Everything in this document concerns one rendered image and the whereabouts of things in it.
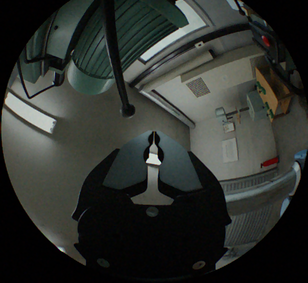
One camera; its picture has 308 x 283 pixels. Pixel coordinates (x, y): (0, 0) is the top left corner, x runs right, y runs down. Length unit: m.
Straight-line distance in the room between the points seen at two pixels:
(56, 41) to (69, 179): 1.42
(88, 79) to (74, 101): 1.40
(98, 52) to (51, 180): 1.47
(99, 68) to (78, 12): 0.15
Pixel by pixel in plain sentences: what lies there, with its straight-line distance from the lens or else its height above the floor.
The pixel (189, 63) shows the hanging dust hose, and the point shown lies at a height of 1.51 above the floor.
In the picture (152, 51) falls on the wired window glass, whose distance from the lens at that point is 1.87.
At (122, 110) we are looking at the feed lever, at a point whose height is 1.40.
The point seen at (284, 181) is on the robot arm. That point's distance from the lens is 0.48.
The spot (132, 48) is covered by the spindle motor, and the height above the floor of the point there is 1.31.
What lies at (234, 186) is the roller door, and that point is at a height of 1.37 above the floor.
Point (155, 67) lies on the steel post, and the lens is 1.85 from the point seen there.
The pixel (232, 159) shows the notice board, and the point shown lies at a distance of 3.02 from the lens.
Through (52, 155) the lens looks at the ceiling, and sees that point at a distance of 1.50.
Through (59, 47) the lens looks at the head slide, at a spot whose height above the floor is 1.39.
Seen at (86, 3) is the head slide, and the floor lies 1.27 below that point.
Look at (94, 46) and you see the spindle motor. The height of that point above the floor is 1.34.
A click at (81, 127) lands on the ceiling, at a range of 1.55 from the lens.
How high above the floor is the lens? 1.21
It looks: 41 degrees up
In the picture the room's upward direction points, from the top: 108 degrees counter-clockwise
